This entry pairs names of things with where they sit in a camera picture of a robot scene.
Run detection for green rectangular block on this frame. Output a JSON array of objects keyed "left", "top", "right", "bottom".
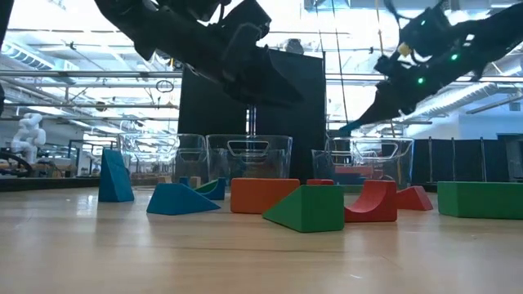
[{"left": 436, "top": 180, "right": 523, "bottom": 221}]

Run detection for blue wooden block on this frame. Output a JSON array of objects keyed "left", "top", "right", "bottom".
[{"left": 209, "top": 176, "right": 227, "bottom": 202}]

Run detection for black ceiling fixture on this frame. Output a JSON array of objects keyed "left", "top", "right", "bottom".
[{"left": 285, "top": 38, "right": 306, "bottom": 55}]

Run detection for tall black partition screen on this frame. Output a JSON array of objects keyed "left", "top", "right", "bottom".
[{"left": 178, "top": 37, "right": 327, "bottom": 185}]

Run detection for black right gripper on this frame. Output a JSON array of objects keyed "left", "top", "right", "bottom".
[{"left": 354, "top": 54, "right": 459, "bottom": 126}]

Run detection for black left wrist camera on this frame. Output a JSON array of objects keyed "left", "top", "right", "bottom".
[{"left": 220, "top": 0, "right": 273, "bottom": 52}]

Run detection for red arch block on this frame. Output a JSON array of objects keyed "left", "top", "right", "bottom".
[{"left": 343, "top": 180, "right": 399, "bottom": 224}]

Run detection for blue triangular block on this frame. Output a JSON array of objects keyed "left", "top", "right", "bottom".
[
  {"left": 145, "top": 181, "right": 222, "bottom": 216},
  {"left": 97, "top": 148, "right": 136, "bottom": 204}
]

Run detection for green triangular block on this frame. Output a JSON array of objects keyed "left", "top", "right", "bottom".
[{"left": 262, "top": 184, "right": 346, "bottom": 234}]

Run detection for blue long block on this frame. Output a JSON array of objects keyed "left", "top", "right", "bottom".
[{"left": 333, "top": 175, "right": 368, "bottom": 186}]

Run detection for red triangular block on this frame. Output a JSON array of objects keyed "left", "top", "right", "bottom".
[{"left": 395, "top": 185, "right": 435, "bottom": 212}]

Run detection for black curved hose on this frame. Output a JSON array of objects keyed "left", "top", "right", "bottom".
[{"left": 0, "top": 149, "right": 37, "bottom": 179}]

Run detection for white robot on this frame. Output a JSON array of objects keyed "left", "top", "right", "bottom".
[{"left": 10, "top": 112, "right": 47, "bottom": 165}]

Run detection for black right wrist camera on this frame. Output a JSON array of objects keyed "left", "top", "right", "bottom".
[{"left": 398, "top": 2, "right": 450, "bottom": 58}]

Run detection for green curved block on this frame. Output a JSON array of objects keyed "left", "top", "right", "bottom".
[{"left": 194, "top": 179, "right": 220, "bottom": 196}]

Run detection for natural wood block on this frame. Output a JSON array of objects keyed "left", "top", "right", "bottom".
[{"left": 156, "top": 175, "right": 203, "bottom": 190}]

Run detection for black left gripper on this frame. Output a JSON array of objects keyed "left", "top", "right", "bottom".
[{"left": 133, "top": 4, "right": 306, "bottom": 109}]

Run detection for orange triangular block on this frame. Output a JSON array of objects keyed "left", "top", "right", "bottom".
[{"left": 229, "top": 177, "right": 302, "bottom": 216}]

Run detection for low black partition panels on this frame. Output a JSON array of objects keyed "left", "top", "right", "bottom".
[{"left": 411, "top": 136, "right": 512, "bottom": 185}]

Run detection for clear plastic bin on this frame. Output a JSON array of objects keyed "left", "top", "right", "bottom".
[
  {"left": 205, "top": 134, "right": 294, "bottom": 184},
  {"left": 311, "top": 136, "right": 415, "bottom": 188},
  {"left": 117, "top": 132, "right": 208, "bottom": 189}
]

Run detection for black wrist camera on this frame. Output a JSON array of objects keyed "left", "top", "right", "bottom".
[
  {"left": 398, "top": 2, "right": 450, "bottom": 58},
  {"left": 220, "top": 0, "right": 273, "bottom": 52}
]

